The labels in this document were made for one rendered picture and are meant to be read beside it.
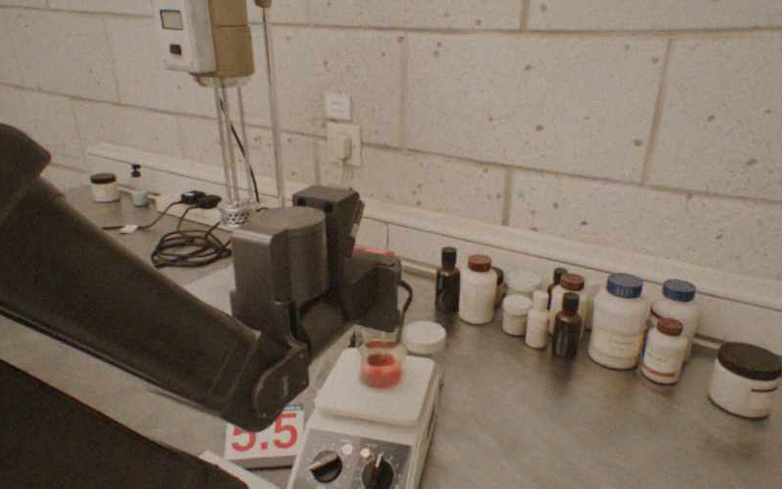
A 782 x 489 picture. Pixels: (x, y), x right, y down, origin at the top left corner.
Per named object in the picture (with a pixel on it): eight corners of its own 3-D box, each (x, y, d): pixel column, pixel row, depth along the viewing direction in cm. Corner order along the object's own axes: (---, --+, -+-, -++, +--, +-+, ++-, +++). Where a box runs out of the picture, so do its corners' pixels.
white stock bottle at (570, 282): (591, 337, 94) (599, 281, 90) (564, 344, 92) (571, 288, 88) (566, 321, 99) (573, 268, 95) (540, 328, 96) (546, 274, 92)
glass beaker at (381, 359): (394, 404, 65) (394, 338, 62) (344, 388, 68) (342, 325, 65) (418, 370, 71) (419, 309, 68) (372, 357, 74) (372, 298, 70)
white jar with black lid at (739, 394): (699, 398, 80) (709, 352, 77) (721, 379, 84) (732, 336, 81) (758, 426, 75) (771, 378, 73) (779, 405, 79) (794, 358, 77)
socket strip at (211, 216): (273, 244, 130) (271, 225, 128) (156, 211, 149) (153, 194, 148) (289, 236, 134) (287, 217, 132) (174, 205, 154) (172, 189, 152)
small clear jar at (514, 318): (535, 335, 94) (537, 306, 92) (508, 338, 93) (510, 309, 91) (521, 320, 99) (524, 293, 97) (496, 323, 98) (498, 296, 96)
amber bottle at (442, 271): (460, 311, 101) (463, 254, 97) (435, 310, 102) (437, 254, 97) (458, 299, 105) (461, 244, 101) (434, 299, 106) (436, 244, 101)
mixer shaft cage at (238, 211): (239, 230, 99) (220, 78, 89) (211, 222, 102) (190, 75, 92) (267, 218, 104) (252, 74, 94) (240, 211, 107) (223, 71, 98)
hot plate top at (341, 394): (416, 429, 62) (416, 422, 62) (311, 410, 65) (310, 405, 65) (436, 365, 73) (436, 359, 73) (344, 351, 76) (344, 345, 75)
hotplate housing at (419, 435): (406, 547, 58) (407, 484, 55) (282, 521, 61) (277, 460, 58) (441, 405, 78) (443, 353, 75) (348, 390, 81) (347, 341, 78)
